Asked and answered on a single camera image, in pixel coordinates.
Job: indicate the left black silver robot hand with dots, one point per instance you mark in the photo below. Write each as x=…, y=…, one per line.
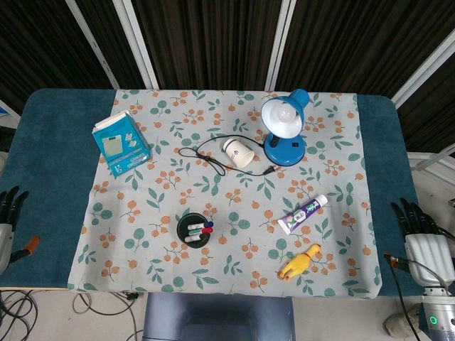
x=5, y=234

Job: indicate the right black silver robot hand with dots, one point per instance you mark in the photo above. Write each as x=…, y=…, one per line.
x=426, y=248

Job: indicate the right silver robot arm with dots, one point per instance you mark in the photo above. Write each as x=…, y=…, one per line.
x=439, y=316

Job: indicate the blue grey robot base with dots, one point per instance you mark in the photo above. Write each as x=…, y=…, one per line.
x=218, y=318

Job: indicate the black mesh pen holder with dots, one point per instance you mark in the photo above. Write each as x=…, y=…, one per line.
x=193, y=231

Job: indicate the blue pen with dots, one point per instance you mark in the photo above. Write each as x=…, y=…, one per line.
x=204, y=225

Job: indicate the red cap marker pen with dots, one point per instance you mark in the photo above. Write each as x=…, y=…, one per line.
x=205, y=231

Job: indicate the orange tipped spring clamp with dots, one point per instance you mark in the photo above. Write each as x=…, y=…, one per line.
x=396, y=261
x=26, y=248

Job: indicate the teal table cover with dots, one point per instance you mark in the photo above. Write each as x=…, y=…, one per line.
x=53, y=177

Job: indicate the grey crumpled rag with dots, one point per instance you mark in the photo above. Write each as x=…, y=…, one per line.
x=400, y=323

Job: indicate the purple white toothpaste tube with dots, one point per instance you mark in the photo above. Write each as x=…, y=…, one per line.
x=302, y=215

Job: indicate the yellow rubber chicken toy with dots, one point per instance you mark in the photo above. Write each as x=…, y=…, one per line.
x=298, y=264

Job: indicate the blue desk lamp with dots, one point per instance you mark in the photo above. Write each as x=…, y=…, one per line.
x=284, y=128

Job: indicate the floral patterned tablecloth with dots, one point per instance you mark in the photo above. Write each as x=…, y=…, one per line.
x=227, y=199

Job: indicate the white paper cup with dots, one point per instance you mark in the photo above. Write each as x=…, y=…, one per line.
x=238, y=152

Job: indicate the white partition frame post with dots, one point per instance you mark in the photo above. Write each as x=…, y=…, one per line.
x=94, y=44
x=423, y=76
x=136, y=44
x=281, y=44

